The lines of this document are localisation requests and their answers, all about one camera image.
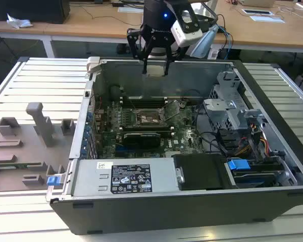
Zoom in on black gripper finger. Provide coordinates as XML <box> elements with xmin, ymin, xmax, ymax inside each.
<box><xmin>164</xmin><ymin>44</ymin><xmax>187</xmax><ymax>77</ymax></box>
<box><xmin>127</xmin><ymin>28</ymin><xmax>156</xmax><ymax>75</ymax></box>

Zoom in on small silver CPU plate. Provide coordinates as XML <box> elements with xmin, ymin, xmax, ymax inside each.
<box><xmin>146</xmin><ymin>65</ymin><xmax>167</xmax><ymax>77</ymax></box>

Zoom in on metal socket cover frame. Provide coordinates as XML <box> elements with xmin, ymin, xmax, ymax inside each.
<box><xmin>161</xmin><ymin>100</ymin><xmax>180</xmax><ymax>121</ymax></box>

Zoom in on black RAM slot bank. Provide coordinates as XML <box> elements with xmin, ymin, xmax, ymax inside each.
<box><xmin>118</xmin><ymin>125</ymin><xmax>174</xmax><ymax>133</ymax></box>
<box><xmin>120</xmin><ymin>97</ymin><xmax>169</xmax><ymax>108</ymax></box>

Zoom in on white paper strip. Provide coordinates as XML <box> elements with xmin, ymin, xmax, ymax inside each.
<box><xmin>118</xmin><ymin>7</ymin><xmax>145</xmax><ymax>14</ymax></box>

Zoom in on grey case release latch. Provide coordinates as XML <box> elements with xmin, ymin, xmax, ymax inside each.
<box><xmin>86</xmin><ymin>56</ymin><xmax>102</xmax><ymax>74</ymax></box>

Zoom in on wooden desk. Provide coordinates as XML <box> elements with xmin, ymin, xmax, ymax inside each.
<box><xmin>0</xmin><ymin>0</ymin><xmax>303</xmax><ymax>58</ymax></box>

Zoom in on white power strip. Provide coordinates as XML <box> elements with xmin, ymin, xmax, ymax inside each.
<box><xmin>208</xmin><ymin>48</ymin><xmax>221</xmax><ymax>60</ymax></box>

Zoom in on metal drive cage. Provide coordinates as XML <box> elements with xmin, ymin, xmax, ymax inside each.
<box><xmin>203</xmin><ymin>72</ymin><xmax>268</xmax><ymax>132</ymax></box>

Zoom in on green motherboard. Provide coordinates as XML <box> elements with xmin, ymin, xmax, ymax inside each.
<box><xmin>92</xmin><ymin>99</ymin><xmax>225</xmax><ymax>159</ymax></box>

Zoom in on black graphics card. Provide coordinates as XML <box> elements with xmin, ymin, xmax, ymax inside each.
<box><xmin>122</xmin><ymin>132</ymin><xmax>162</xmax><ymax>152</ymax></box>

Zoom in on white framed tablet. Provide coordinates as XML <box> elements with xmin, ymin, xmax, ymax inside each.
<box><xmin>241</xmin><ymin>8</ymin><xmax>274</xmax><ymax>16</ymax></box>

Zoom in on silver laptop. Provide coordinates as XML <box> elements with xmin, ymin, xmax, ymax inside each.
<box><xmin>237</xmin><ymin>0</ymin><xmax>277</xmax><ymax>8</ymax></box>

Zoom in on white paper sheet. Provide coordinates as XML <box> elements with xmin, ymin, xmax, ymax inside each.
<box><xmin>249</xmin><ymin>15</ymin><xmax>286</xmax><ymax>24</ymax></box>

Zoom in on black box on desk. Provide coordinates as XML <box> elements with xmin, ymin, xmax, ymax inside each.
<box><xmin>0</xmin><ymin>0</ymin><xmax>71</xmax><ymax>25</ymax></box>

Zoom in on black plastic drive shroud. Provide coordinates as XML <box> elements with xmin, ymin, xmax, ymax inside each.
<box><xmin>171</xmin><ymin>154</ymin><xmax>229</xmax><ymax>191</ymax></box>

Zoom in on crumpled white paper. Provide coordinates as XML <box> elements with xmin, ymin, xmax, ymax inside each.
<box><xmin>6</xmin><ymin>13</ymin><xmax>33</xmax><ymax>29</ymax></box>

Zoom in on hard disk in blue carrier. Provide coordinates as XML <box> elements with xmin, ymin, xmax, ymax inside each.
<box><xmin>224</xmin><ymin>158</ymin><xmax>288</xmax><ymax>189</ymax></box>

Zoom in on silver power supply unit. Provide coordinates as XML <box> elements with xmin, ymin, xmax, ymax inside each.
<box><xmin>72</xmin><ymin>158</ymin><xmax>180</xmax><ymax>197</ymax></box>

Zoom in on grey parts rack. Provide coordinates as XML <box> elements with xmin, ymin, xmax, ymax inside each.
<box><xmin>0</xmin><ymin>102</ymin><xmax>75</xmax><ymax>194</ymax></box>

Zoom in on black open PC case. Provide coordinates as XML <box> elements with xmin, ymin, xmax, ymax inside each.
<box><xmin>45</xmin><ymin>56</ymin><xmax>303</xmax><ymax>236</ymax></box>

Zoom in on blue case latch tab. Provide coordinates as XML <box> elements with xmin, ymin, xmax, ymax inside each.
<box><xmin>46</xmin><ymin>175</ymin><xmax>60</xmax><ymax>188</ymax></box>

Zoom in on green RAM stick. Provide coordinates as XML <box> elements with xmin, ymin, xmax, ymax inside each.
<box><xmin>0</xmin><ymin>162</ymin><xmax>41</xmax><ymax>170</ymax></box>

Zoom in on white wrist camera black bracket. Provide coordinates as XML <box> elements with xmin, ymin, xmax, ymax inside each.
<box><xmin>166</xmin><ymin>0</ymin><xmax>204</xmax><ymax>48</ymax></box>

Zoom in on blue cable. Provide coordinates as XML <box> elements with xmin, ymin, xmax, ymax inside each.
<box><xmin>216</xmin><ymin>24</ymin><xmax>234</xmax><ymax>61</ymax></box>

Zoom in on black internal cables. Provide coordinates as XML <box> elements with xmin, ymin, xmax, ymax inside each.
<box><xmin>193</xmin><ymin>104</ymin><xmax>230</xmax><ymax>155</ymax></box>

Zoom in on coloured wire bundle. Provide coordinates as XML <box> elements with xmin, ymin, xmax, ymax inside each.
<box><xmin>236</xmin><ymin>123</ymin><xmax>271</xmax><ymax>157</ymax></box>

